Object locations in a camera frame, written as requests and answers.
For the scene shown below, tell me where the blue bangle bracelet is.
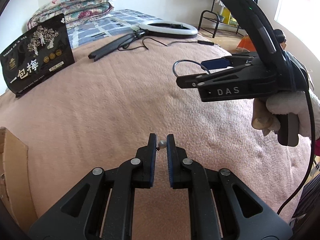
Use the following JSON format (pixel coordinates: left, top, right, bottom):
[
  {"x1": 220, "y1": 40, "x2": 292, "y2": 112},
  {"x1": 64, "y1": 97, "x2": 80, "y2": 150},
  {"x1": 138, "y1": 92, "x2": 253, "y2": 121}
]
[{"x1": 172, "y1": 59, "x2": 212, "y2": 79}]

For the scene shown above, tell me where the white pearl earring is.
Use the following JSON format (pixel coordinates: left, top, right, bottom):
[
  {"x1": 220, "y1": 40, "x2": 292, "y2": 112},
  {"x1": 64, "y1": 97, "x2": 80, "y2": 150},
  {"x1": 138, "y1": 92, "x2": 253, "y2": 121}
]
[{"x1": 156, "y1": 140, "x2": 167, "y2": 151}]

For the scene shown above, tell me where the white gloved right hand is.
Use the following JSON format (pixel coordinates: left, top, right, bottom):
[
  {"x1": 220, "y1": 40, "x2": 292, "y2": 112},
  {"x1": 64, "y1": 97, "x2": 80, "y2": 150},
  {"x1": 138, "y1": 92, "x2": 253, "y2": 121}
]
[{"x1": 251, "y1": 92, "x2": 311, "y2": 138}]

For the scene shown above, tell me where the orange cloth covered table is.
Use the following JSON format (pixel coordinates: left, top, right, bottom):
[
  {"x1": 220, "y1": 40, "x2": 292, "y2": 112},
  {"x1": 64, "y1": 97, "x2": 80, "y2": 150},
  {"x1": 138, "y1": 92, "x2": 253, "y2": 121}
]
[{"x1": 236, "y1": 35, "x2": 256, "y2": 52}]

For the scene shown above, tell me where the black clothes rack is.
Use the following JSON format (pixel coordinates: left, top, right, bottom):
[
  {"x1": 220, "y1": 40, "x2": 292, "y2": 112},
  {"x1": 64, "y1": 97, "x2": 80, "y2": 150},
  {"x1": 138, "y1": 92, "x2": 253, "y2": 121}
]
[{"x1": 197, "y1": 0, "x2": 262, "y2": 39}]

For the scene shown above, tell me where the yellow box on rack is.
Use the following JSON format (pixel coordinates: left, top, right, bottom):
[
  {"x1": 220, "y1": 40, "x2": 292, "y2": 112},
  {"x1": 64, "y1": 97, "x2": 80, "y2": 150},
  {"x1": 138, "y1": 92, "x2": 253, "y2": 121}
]
[{"x1": 220, "y1": 7, "x2": 238, "y2": 27}]

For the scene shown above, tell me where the open cardboard box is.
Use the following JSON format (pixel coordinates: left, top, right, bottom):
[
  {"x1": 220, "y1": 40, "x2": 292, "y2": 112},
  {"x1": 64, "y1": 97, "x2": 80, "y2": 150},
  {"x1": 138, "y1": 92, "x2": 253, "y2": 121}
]
[{"x1": 1, "y1": 127, "x2": 37, "y2": 233}]

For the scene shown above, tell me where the blue checked bed sheet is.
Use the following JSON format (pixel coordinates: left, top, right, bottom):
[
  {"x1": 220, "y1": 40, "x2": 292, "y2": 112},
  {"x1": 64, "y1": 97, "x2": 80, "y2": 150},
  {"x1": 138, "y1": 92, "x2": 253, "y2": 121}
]
[{"x1": 67, "y1": 9, "x2": 157, "y2": 49}]

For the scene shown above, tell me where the folded floral quilt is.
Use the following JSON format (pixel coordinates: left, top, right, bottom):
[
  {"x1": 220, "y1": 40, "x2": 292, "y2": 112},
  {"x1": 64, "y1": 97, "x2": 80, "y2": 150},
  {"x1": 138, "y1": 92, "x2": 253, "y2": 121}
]
[{"x1": 27, "y1": 0, "x2": 114, "y2": 30}]

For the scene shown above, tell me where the black snack bag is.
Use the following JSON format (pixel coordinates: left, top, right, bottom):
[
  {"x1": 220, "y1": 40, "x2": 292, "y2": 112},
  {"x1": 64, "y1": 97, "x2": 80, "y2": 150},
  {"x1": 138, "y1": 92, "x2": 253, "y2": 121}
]
[{"x1": 1, "y1": 14, "x2": 75, "y2": 98}]

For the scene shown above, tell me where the black ring light cable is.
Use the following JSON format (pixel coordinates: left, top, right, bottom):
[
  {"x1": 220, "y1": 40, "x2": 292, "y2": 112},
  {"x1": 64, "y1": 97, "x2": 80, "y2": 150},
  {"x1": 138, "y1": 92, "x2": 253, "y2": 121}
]
[{"x1": 117, "y1": 36, "x2": 221, "y2": 52}]

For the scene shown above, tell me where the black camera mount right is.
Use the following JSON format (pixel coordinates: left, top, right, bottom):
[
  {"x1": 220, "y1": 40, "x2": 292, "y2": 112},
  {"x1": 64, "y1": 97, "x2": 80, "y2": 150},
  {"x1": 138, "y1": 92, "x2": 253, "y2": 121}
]
[{"x1": 221, "y1": 0, "x2": 309, "y2": 97}]

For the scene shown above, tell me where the white ring light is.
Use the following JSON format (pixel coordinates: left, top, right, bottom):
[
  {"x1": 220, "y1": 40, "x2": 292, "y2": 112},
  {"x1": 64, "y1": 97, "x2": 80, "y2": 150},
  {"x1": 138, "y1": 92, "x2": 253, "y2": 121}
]
[{"x1": 139, "y1": 20, "x2": 198, "y2": 39}]

